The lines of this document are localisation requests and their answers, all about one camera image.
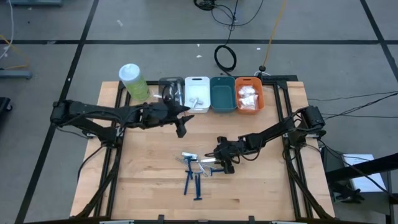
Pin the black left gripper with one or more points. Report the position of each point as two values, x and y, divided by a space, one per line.
157 114

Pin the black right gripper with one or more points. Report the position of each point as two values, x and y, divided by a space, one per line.
231 147

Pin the packaged silver nail file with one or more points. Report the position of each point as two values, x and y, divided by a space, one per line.
207 160

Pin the dark blue disposable razor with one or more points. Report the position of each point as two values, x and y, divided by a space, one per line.
217 170

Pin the silver metal nail clipper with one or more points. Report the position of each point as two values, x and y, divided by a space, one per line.
194 102

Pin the silver metal tweezers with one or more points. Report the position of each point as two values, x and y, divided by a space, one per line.
202 170

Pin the blue white packaged toothbrush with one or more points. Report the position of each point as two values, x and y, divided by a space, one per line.
179 93

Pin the bag of white cotton balls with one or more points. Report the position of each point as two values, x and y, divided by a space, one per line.
247 90
248 102

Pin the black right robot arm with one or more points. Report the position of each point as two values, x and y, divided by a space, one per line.
270 132

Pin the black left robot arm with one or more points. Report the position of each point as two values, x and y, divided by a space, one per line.
93 110

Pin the white plastic bin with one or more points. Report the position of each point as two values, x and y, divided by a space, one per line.
197 87

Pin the grey plastic bin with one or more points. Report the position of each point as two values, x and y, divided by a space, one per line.
166 81

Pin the teal plastic bin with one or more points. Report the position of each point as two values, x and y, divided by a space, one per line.
222 96

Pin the green disinfectant wipes canister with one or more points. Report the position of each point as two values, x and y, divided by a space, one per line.
133 82

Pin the orange plastic bin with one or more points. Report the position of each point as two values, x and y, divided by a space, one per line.
261 93

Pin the white box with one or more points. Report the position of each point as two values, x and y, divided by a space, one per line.
357 160

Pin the black beam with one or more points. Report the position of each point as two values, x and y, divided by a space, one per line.
373 166

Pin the grey floor base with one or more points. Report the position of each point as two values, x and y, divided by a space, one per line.
34 2
15 74

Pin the black floor object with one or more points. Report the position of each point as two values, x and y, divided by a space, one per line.
3 107

